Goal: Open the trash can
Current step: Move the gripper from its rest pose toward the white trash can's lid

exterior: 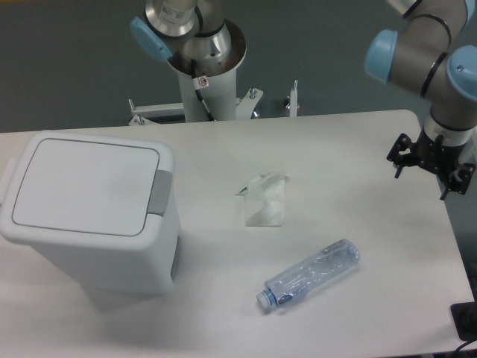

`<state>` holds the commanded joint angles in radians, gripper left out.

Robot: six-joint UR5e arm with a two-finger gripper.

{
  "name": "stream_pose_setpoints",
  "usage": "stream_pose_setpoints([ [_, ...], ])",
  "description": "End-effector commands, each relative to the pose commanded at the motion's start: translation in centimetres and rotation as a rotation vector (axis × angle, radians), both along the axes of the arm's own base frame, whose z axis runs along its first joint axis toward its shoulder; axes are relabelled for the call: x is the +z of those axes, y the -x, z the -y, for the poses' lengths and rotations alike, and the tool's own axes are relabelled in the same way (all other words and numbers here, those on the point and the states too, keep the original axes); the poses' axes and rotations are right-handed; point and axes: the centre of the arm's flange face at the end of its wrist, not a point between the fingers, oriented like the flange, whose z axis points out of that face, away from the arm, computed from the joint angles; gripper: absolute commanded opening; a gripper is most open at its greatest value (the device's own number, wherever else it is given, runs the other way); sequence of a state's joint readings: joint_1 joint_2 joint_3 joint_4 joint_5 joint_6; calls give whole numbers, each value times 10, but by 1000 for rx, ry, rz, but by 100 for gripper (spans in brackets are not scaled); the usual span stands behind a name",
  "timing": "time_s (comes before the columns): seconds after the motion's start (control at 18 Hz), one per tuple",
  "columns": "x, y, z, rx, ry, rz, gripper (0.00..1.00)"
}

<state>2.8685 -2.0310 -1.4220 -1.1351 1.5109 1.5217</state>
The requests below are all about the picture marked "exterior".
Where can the black device at edge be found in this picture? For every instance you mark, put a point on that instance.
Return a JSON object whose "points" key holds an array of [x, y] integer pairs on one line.
{"points": [[464, 317]]}

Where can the clear plastic water bottle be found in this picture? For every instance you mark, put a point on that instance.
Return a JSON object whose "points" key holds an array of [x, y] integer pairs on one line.
{"points": [[292, 285]]}

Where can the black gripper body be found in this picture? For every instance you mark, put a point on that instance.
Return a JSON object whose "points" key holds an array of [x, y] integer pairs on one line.
{"points": [[439, 157]]}

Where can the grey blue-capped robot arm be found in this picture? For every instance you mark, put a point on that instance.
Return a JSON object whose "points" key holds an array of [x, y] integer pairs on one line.
{"points": [[416, 59]]}

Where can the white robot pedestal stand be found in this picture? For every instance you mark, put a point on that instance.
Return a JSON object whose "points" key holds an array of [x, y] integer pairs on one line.
{"points": [[206, 69]]}

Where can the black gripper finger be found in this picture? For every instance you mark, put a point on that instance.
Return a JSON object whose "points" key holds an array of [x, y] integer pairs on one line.
{"points": [[458, 180], [401, 154]]}

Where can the white plastic trash can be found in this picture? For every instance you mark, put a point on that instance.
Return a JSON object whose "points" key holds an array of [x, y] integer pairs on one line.
{"points": [[100, 208]]}

